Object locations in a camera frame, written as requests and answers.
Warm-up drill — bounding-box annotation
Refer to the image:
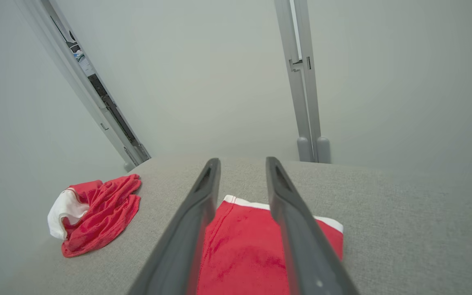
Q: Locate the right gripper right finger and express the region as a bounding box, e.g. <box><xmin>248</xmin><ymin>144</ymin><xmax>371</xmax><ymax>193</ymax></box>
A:
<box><xmin>265</xmin><ymin>157</ymin><xmax>359</xmax><ymax>295</ymax></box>

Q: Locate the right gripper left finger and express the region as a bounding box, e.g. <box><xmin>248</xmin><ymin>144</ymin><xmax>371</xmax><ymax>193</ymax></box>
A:
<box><xmin>127</xmin><ymin>158</ymin><xmax>221</xmax><ymax>295</ymax></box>

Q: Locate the red shorts white waistband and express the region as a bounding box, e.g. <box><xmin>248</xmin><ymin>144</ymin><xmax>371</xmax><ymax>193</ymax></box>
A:
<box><xmin>197</xmin><ymin>195</ymin><xmax>344</xmax><ymax>295</ymax></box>

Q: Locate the red jersey number 23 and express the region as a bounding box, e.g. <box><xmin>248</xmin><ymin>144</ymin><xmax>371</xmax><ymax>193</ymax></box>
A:
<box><xmin>48</xmin><ymin>174</ymin><xmax>142</xmax><ymax>258</ymax></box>

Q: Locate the grey double partition post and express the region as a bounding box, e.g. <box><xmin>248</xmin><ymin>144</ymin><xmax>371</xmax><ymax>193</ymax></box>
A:
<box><xmin>274</xmin><ymin>0</ymin><xmax>331</xmax><ymax>163</ymax></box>

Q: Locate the grey partition frame with gap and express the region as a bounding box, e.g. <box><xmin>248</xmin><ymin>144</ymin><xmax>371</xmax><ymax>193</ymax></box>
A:
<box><xmin>15</xmin><ymin>0</ymin><xmax>151</xmax><ymax>172</ymax></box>

